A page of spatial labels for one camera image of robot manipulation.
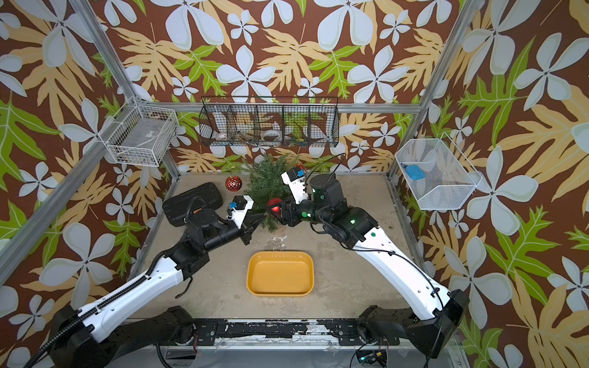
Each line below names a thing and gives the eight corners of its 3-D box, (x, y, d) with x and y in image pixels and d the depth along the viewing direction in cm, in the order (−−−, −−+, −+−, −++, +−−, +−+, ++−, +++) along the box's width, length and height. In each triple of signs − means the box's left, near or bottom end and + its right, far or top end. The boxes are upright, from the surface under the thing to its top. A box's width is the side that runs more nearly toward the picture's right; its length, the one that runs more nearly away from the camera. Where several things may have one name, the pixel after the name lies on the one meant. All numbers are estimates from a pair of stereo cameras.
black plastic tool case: (171, 231, 100) (165, 224, 96) (165, 209, 108) (159, 201, 103) (228, 206, 109) (225, 198, 104) (218, 187, 117) (215, 179, 112)
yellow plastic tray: (246, 297, 83) (243, 293, 78) (251, 257, 93) (248, 251, 88) (314, 297, 83) (316, 293, 78) (312, 257, 93) (313, 251, 88)
